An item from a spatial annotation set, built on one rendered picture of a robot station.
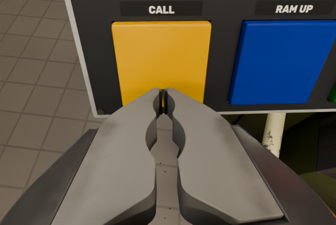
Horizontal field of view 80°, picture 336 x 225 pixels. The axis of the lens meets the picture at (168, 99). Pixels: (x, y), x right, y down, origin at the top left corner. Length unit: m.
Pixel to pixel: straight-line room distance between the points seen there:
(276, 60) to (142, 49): 0.11
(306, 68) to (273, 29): 0.05
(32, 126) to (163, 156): 0.79
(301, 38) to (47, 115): 1.36
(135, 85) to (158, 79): 0.02
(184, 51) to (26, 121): 1.36
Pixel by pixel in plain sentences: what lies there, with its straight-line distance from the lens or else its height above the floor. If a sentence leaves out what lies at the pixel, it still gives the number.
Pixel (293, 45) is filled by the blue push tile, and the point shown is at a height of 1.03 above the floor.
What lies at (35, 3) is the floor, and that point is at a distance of 2.15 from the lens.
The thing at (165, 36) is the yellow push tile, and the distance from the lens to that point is 0.16.
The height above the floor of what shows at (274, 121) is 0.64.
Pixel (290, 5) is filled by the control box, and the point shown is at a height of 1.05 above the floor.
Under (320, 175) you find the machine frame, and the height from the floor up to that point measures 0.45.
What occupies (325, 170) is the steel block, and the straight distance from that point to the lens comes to 0.82.
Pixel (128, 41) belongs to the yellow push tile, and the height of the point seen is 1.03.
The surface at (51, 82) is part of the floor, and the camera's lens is 1.54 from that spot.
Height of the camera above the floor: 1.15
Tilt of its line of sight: 63 degrees down
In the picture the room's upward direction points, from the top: 3 degrees clockwise
